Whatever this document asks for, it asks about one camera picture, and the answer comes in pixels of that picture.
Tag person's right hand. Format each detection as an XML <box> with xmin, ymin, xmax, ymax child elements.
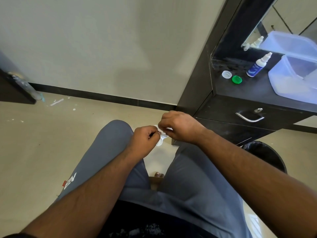
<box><xmin>158</xmin><ymin>110</ymin><xmax>208</xmax><ymax>145</ymax></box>

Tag person's left hand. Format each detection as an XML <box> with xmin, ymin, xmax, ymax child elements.
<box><xmin>126</xmin><ymin>125</ymin><xmax>161</xmax><ymax>161</ymax></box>

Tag white contact lens case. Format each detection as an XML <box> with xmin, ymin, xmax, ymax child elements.
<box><xmin>153</xmin><ymin>125</ymin><xmax>169</xmax><ymax>147</ymax></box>

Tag blue white solution bottle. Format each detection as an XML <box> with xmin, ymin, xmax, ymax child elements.
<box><xmin>246</xmin><ymin>52</ymin><xmax>273</xmax><ymax>78</ymax></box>

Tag person's right forearm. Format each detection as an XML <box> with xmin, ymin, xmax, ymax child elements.
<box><xmin>197</xmin><ymin>129</ymin><xmax>317</xmax><ymax>238</ymax></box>

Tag person's left forearm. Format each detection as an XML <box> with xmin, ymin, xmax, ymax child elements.
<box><xmin>21</xmin><ymin>150</ymin><xmax>147</xmax><ymax>238</ymax></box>

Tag black dresser cabinet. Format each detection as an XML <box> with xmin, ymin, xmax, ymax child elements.
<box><xmin>172</xmin><ymin>0</ymin><xmax>317</xmax><ymax>146</ymax></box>

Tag brown wooden stool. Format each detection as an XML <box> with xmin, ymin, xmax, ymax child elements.
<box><xmin>149</xmin><ymin>177</ymin><xmax>164</xmax><ymax>191</ymax></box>

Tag grey trousers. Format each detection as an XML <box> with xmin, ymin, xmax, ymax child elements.
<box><xmin>53</xmin><ymin>120</ymin><xmax>252</xmax><ymax>238</ymax></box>

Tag dark shirt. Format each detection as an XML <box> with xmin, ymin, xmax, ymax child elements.
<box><xmin>0</xmin><ymin>200</ymin><xmax>218</xmax><ymax>238</ymax></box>

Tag black lined trash bin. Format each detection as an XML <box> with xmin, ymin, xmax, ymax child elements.
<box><xmin>241</xmin><ymin>140</ymin><xmax>288</xmax><ymax>174</ymax></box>

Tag clear blue plastic container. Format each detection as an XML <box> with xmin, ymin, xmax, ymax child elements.
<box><xmin>268</xmin><ymin>55</ymin><xmax>317</xmax><ymax>105</ymax></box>

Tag clear plastic wrap strip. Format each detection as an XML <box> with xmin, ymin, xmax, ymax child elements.
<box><xmin>9</xmin><ymin>71</ymin><xmax>46</xmax><ymax>102</ymax></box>

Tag dark wooden panel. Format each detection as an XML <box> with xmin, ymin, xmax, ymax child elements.
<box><xmin>0</xmin><ymin>51</ymin><xmax>37</xmax><ymax>105</ymax></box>

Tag dresser mirror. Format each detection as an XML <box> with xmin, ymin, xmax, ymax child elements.
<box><xmin>241</xmin><ymin>0</ymin><xmax>317</xmax><ymax>59</ymax></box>

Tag silver drawer handle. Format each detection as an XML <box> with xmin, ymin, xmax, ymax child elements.
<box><xmin>235</xmin><ymin>112</ymin><xmax>265</xmax><ymax>123</ymax></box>

